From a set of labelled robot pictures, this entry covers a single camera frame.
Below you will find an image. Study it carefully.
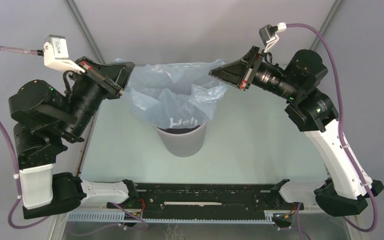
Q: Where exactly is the right controller board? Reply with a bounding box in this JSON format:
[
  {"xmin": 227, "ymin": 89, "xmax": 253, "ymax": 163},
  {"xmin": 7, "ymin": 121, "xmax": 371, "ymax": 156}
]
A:
[{"xmin": 272, "ymin": 213, "xmax": 293, "ymax": 228}]

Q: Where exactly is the corner aluminium post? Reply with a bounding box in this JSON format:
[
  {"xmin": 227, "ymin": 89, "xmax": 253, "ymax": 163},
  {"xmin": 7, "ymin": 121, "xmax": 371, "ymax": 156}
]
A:
[
  {"xmin": 63, "ymin": 0, "xmax": 106, "ymax": 64},
  {"xmin": 310, "ymin": 0, "xmax": 346, "ymax": 51}
]

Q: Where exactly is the grey cylindrical trash bin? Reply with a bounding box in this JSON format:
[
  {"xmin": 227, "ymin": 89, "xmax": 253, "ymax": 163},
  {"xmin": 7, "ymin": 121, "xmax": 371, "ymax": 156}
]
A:
[{"xmin": 154, "ymin": 123, "xmax": 208, "ymax": 158}]

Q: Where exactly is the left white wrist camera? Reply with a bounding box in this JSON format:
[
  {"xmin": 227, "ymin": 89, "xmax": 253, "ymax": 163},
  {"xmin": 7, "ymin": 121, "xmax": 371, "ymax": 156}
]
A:
[{"xmin": 43, "ymin": 35, "xmax": 85, "ymax": 74}]

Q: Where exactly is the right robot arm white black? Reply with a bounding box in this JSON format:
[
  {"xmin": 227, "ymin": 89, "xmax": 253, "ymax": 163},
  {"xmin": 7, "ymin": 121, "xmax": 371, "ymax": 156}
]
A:
[{"xmin": 209, "ymin": 46, "xmax": 384, "ymax": 217}]

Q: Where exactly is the light blue plastic trash bag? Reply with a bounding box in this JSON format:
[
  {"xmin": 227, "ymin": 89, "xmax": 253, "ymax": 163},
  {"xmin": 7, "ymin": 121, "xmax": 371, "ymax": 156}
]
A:
[{"xmin": 123, "ymin": 59, "xmax": 228, "ymax": 129}]

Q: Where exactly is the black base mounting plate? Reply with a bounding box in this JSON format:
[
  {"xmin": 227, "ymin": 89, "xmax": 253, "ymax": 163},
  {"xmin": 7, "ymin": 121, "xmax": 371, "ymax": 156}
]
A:
[{"xmin": 120, "ymin": 180, "xmax": 298, "ymax": 222}]

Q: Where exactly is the left corner aluminium post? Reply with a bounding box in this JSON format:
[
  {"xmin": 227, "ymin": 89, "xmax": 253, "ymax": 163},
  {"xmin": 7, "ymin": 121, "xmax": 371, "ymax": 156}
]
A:
[{"xmin": 63, "ymin": 0, "xmax": 106, "ymax": 64}]

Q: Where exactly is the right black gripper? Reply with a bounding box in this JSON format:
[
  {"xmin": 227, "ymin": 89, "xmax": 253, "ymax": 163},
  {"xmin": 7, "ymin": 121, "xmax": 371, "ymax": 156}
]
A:
[{"xmin": 209, "ymin": 45, "xmax": 300, "ymax": 102}]

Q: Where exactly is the left controller board with leds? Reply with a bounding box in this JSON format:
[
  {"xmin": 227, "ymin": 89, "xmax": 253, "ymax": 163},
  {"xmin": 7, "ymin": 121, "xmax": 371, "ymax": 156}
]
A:
[{"xmin": 124, "ymin": 212, "xmax": 143, "ymax": 222}]

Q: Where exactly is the right corner aluminium post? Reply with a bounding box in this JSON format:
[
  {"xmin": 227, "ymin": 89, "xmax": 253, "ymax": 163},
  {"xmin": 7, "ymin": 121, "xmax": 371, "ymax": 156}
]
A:
[{"xmin": 310, "ymin": 0, "xmax": 346, "ymax": 51}]

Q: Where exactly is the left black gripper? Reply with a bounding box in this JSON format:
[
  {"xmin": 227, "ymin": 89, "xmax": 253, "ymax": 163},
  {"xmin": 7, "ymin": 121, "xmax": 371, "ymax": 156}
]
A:
[{"xmin": 67, "ymin": 54, "xmax": 140, "ymax": 138}]

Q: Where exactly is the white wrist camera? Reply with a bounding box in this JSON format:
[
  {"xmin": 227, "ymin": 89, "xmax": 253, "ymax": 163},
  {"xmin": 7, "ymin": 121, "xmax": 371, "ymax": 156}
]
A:
[
  {"xmin": 258, "ymin": 22, "xmax": 287, "ymax": 53},
  {"xmin": 43, "ymin": 35, "xmax": 85, "ymax": 74}
]

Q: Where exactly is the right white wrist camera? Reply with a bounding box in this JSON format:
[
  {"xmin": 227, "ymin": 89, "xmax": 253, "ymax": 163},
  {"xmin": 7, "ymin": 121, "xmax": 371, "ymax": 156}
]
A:
[{"xmin": 258, "ymin": 22, "xmax": 287, "ymax": 53}]

